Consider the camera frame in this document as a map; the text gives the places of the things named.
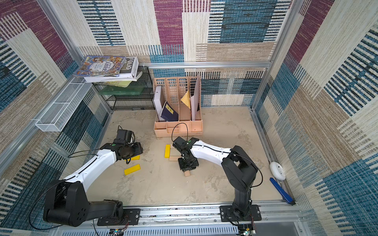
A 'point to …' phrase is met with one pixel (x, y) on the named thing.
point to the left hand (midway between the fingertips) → (139, 149)
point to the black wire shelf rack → (136, 95)
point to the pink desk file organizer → (177, 106)
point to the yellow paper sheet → (185, 99)
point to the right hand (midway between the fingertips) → (184, 169)
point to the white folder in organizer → (156, 100)
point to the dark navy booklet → (168, 114)
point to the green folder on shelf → (132, 90)
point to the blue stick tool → (287, 197)
